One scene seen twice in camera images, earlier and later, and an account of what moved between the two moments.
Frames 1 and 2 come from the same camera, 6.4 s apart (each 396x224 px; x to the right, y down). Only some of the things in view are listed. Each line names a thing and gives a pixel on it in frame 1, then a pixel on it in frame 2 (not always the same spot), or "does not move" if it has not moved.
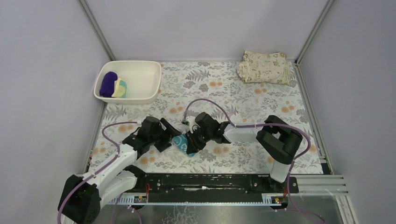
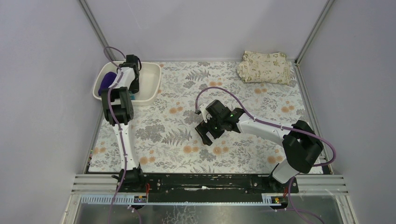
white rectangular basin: (142, 77) does not move
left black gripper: (161, 136) → (133, 75)
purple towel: (107, 84) does not move
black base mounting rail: (239, 184) does not move
